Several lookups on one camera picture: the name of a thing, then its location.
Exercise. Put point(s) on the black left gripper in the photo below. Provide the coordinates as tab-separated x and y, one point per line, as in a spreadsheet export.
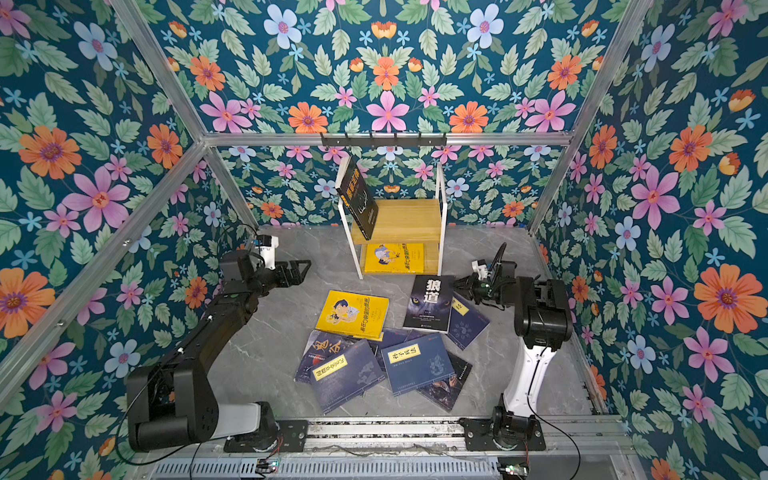
293	277

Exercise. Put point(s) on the dark patterned book bottom right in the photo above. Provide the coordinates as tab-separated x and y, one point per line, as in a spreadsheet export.
444	393

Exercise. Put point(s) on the yellow book under shelf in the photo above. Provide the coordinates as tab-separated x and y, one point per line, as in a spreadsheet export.
395	258

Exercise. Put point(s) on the blue book yellow label left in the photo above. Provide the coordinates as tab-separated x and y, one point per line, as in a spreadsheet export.
345	375

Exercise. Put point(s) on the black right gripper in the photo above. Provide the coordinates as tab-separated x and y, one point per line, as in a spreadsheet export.
473	282

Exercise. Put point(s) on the small dark blue book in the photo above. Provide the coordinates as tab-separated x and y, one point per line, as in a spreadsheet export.
466	322

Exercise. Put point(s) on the black book on shelf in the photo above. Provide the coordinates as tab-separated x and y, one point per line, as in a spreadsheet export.
356	197

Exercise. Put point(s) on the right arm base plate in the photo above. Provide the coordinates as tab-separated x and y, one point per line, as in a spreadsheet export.
509	434

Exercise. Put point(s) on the blue book in middle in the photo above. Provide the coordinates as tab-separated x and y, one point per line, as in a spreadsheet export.
390	337

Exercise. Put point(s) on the white wooden book shelf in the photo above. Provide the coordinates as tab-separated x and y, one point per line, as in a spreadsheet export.
420	221

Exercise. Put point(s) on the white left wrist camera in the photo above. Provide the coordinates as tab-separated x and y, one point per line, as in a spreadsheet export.
266	246

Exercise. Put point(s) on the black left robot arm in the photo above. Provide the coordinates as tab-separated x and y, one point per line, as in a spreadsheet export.
172	403

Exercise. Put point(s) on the black hook rail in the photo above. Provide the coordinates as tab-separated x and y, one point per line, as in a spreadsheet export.
370	140

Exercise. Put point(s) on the blue book yellow label right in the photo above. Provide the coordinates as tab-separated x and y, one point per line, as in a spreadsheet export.
417	363

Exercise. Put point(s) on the yellow cartoon cover book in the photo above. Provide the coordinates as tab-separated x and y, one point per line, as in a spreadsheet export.
356	315

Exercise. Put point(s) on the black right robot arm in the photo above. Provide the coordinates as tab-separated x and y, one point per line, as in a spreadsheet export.
542	324

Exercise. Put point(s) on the blue book yellow label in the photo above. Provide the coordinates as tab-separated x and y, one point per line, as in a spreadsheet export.
345	375
417	363

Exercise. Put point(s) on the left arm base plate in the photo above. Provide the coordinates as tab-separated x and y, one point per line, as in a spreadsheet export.
288	436

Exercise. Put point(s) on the dark book orange calligraphy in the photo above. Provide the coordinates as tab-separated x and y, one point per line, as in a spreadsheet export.
320	347

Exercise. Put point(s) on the black wolf cover book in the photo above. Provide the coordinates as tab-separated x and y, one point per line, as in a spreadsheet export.
430	303

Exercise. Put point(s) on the aluminium mounting rail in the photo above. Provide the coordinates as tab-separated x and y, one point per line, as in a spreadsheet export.
601	435

